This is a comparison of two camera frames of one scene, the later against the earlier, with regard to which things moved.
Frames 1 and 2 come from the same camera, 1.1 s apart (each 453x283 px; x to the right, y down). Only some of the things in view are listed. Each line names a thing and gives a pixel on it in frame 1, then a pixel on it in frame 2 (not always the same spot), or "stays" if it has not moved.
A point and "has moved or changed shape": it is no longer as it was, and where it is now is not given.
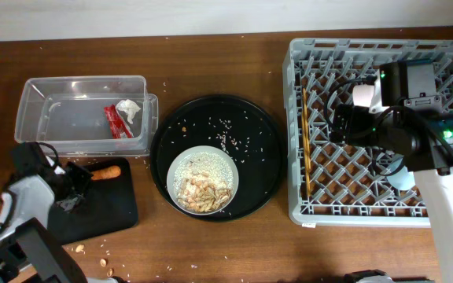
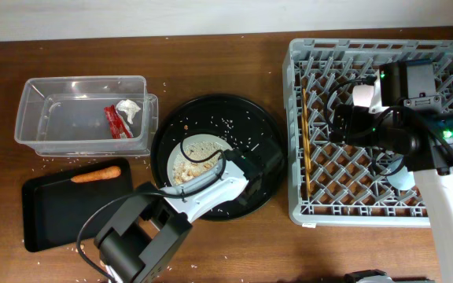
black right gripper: x=357 y=116 stays
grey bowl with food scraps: x=202 y=180 has moved or changed shape
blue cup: x=397 y=174 stays
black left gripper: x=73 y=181 to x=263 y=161
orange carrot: x=108 y=172 stays
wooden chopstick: x=306 y=138 stays
